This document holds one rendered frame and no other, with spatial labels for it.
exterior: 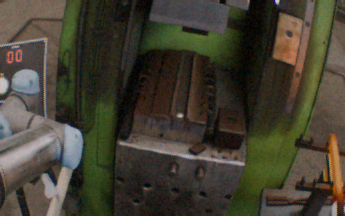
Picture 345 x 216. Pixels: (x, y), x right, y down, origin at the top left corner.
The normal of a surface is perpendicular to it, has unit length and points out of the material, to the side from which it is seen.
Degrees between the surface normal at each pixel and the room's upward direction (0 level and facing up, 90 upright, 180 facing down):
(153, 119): 90
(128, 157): 90
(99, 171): 90
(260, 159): 90
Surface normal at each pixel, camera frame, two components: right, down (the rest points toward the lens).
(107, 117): -0.10, 0.54
